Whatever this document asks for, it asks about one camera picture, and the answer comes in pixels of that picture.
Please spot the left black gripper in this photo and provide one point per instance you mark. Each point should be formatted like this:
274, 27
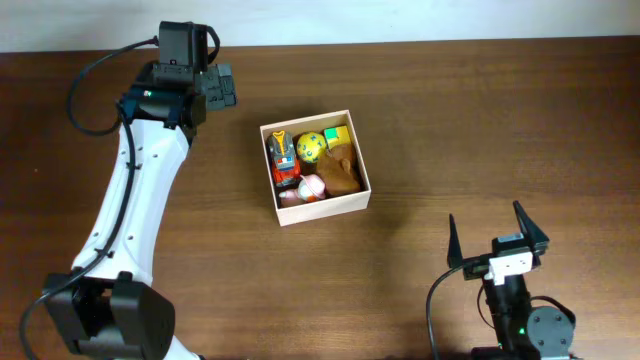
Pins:
225, 82

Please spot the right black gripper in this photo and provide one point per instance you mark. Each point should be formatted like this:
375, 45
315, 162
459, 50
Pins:
473, 269

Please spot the red grey toy truck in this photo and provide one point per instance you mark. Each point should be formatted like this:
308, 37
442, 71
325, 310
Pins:
285, 166

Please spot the yellow ball blue letters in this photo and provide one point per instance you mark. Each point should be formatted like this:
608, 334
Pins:
310, 146

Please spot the brown plush toy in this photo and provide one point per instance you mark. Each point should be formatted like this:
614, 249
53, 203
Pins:
336, 167

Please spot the multicolour puzzle cube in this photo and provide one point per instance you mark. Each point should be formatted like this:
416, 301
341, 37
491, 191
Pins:
336, 136

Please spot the pink white duck toy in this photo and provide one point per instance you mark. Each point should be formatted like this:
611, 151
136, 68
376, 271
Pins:
310, 189

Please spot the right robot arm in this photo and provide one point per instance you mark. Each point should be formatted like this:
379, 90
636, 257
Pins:
526, 326

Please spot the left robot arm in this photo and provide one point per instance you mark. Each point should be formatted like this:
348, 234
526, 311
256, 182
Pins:
105, 307

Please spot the white open cardboard box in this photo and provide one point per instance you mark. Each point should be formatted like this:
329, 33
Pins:
322, 208

